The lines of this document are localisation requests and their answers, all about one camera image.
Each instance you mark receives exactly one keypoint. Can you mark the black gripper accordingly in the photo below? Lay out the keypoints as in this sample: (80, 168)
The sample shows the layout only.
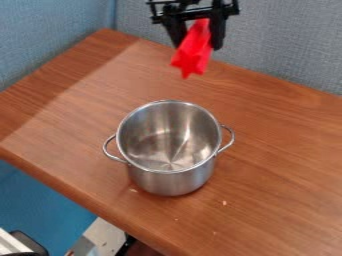
(173, 12)

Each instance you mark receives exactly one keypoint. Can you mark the red plastic block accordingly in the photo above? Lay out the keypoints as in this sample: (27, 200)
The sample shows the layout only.
(194, 52)

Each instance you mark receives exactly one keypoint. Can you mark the stainless steel pot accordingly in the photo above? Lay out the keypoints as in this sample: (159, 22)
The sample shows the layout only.
(170, 140)

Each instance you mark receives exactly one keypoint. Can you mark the black and white object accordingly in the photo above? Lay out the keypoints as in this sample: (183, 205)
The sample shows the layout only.
(18, 244)

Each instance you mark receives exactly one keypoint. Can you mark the white table leg frame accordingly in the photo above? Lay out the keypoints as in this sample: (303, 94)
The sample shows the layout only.
(100, 240)

